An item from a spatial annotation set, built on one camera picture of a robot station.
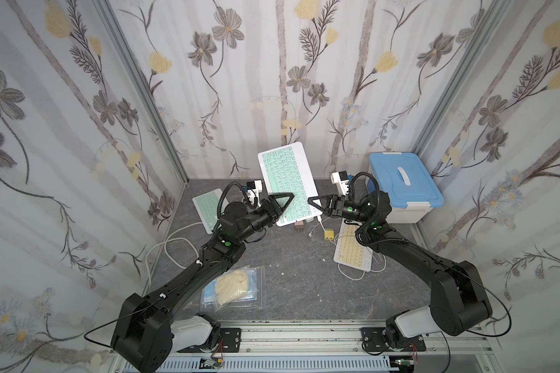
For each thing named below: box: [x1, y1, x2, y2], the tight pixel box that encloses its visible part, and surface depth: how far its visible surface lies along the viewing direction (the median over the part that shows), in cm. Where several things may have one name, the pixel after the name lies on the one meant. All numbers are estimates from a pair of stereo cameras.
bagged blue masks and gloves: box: [200, 264, 266, 313], surface depth 84 cm
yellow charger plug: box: [323, 228, 335, 241], surface depth 101 cm
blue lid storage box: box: [366, 151, 445, 224], surface depth 100 cm
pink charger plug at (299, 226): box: [294, 220, 306, 233], surface depth 103 cm
